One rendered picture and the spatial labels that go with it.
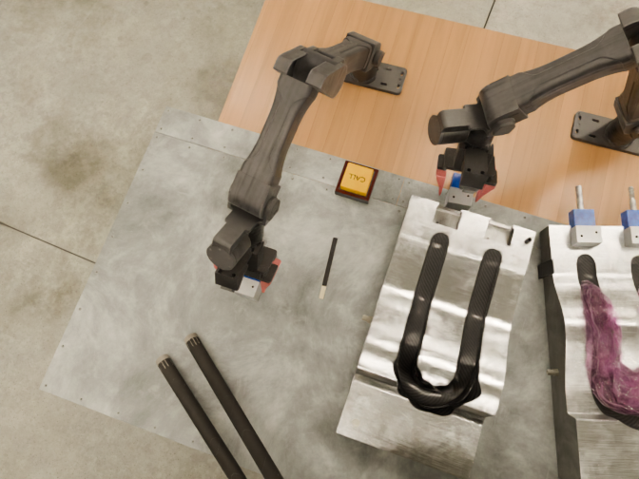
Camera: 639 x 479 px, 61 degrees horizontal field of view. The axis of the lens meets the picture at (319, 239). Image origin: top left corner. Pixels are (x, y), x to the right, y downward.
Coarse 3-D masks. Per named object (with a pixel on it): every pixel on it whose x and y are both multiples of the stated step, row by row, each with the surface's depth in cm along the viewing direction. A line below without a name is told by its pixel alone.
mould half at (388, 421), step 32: (416, 224) 110; (480, 224) 110; (416, 256) 109; (448, 256) 109; (480, 256) 108; (512, 256) 108; (384, 288) 108; (448, 288) 107; (512, 288) 107; (384, 320) 103; (448, 320) 105; (512, 320) 105; (384, 352) 100; (448, 352) 100; (352, 384) 106; (384, 384) 105; (480, 384) 98; (352, 416) 104; (384, 416) 104; (416, 416) 104; (448, 416) 104; (480, 416) 103; (384, 448) 103; (416, 448) 102; (448, 448) 102
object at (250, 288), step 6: (264, 240) 117; (246, 276) 114; (246, 282) 113; (252, 282) 113; (258, 282) 113; (240, 288) 112; (246, 288) 112; (252, 288) 112; (258, 288) 113; (240, 294) 113; (246, 294) 112; (252, 294) 112; (258, 294) 115
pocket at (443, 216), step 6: (438, 210) 114; (444, 210) 113; (450, 210) 112; (456, 210) 112; (438, 216) 113; (444, 216) 113; (450, 216) 113; (456, 216) 113; (438, 222) 113; (444, 222) 113; (450, 222) 113; (456, 222) 113; (456, 228) 112
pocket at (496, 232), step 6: (492, 222) 111; (492, 228) 112; (498, 228) 112; (504, 228) 111; (510, 228) 111; (486, 234) 112; (492, 234) 112; (498, 234) 112; (504, 234) 112; (510, 234) 112; (498, 240) 112; (504, 240) 111; (510, 240) 110
